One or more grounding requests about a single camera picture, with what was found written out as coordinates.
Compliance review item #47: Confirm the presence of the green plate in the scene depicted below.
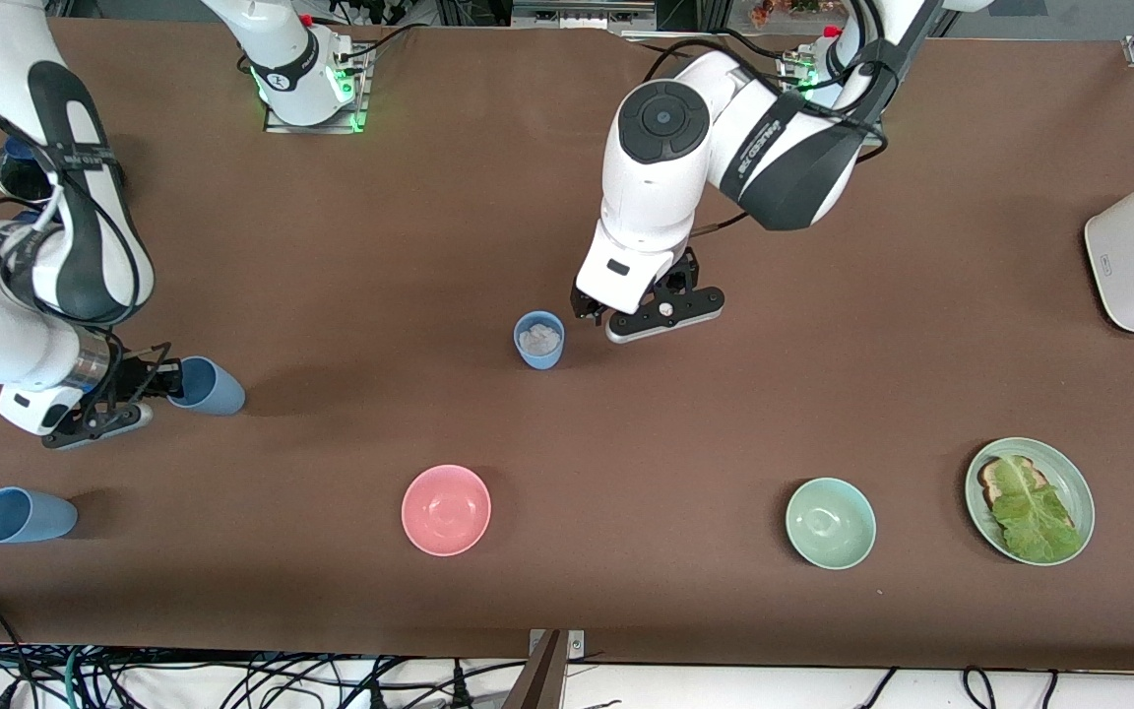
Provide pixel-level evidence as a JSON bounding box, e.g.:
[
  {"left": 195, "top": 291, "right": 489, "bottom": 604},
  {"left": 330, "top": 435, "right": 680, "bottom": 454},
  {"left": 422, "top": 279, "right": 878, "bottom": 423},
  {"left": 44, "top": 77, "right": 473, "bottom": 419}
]
[{"left": 965, "top": 437, "right": 1096, "bottom": 566}]

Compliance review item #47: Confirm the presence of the grey metal bar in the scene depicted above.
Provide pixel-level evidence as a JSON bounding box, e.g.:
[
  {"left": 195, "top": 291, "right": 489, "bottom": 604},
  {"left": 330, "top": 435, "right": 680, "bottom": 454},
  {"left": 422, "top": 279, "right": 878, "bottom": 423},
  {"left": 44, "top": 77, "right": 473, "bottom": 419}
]
[{"left": 502, "top": 629, "right": 569, "bottom": 709}]

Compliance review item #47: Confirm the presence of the small metal table bracket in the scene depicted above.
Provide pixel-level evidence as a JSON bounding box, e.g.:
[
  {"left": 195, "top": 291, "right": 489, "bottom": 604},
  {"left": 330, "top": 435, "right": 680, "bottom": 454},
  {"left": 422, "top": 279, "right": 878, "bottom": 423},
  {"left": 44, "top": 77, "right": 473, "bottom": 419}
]
[{"left": 528, "top": 629, "right": 587, "bottom": 660}]

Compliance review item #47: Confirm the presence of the grey metal box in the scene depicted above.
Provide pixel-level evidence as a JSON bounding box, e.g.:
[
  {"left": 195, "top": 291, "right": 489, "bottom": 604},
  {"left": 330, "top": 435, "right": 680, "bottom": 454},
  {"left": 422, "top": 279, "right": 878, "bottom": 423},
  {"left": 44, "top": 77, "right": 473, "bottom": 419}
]
[{"left": 511, "top": 0, "right": 659, "bottom": 32}]

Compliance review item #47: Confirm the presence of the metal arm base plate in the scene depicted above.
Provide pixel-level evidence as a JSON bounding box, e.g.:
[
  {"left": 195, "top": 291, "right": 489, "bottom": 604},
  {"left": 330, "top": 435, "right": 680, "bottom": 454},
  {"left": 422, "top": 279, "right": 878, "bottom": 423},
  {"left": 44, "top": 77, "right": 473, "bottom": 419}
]
[
  {"left": 263, "top": 44, "right": 370, "bottom": 135},
  {"left": 778, "top": 54, "right": 887, "bottom": 148}
]

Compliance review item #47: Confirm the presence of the mint green bowl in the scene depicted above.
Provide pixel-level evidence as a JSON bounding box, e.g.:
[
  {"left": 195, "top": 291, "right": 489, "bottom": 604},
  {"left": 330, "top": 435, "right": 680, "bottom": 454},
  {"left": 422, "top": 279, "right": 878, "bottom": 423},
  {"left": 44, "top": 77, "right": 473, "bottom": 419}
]
[{"left": 786, "top": 478, "right": 877, "bottom": 570}]

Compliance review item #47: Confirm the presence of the green lettuce leaf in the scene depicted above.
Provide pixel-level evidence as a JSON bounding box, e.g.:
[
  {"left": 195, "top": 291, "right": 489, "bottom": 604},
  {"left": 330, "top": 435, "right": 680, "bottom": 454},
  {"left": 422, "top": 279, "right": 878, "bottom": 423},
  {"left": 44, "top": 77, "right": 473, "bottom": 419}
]
[{"left": 992, "top": 458, "right": 1086, "bottom": 563}]

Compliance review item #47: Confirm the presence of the toast slice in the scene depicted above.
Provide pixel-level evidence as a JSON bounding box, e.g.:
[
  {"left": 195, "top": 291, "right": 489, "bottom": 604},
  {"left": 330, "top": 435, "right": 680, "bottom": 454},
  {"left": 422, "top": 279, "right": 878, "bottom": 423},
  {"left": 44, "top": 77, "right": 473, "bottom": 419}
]
[{"left": 978, "top": 455, "right": 1080, "bottom": 533}]

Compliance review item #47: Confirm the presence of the black base cable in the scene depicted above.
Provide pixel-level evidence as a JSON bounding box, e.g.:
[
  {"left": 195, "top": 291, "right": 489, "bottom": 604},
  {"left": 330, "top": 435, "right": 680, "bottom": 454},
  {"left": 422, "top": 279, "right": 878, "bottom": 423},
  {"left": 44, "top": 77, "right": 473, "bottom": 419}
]
[{"left": 336, "top": 22, "right": 430, "bottom": 63}]

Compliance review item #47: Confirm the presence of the pink bowl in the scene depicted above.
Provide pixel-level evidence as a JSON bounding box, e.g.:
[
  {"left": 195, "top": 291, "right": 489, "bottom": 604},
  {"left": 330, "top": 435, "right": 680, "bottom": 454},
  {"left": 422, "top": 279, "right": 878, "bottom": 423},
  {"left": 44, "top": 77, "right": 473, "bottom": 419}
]
[{"left": 401, "top": 465, "right": 492, "bottom": 557}]

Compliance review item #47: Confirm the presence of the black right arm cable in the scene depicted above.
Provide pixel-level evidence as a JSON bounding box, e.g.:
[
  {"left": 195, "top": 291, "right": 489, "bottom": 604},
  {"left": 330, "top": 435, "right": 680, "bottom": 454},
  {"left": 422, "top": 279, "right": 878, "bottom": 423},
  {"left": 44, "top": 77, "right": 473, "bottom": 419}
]
[{"left": 0, "top": 84, "right": 174, "bottom": 434}]

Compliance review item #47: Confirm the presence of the blue cup holding paper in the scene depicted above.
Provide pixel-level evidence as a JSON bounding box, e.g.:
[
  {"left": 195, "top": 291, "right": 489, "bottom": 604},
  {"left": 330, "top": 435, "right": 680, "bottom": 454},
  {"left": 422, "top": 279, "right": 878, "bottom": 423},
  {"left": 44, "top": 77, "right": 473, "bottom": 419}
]
[{"left": 514, "top": 311, "right": 566, "bottom": 371}]

